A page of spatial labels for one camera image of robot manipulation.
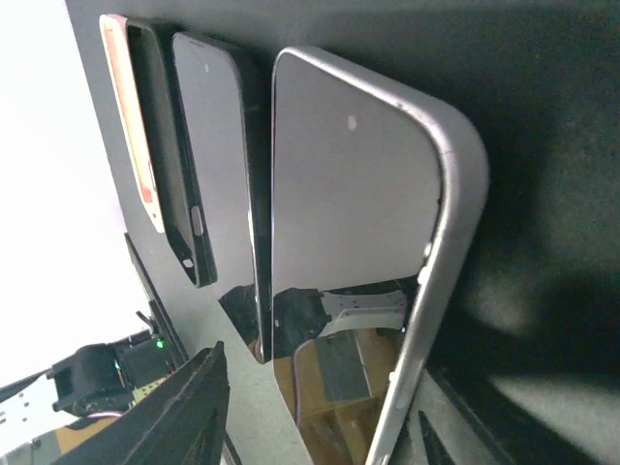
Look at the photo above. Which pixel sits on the black phone case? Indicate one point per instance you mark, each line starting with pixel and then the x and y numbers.
pixel 150 45

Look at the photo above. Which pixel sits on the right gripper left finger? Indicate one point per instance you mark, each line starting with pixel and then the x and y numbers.
pixel 182 421

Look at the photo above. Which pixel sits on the pink phone case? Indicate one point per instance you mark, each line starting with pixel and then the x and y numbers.
pixel 114 34

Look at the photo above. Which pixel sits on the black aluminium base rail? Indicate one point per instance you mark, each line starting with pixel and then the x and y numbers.
pixel 163 322

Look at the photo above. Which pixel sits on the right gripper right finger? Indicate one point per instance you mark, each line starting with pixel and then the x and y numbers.
pixel 456 421

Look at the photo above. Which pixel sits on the pink cased phone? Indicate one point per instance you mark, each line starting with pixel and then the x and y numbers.
pixel 372 181

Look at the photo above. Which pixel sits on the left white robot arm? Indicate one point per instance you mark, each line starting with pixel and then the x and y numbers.
pixel 98 381

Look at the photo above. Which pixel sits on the black phone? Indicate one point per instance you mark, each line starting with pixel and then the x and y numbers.
pixel 226 107

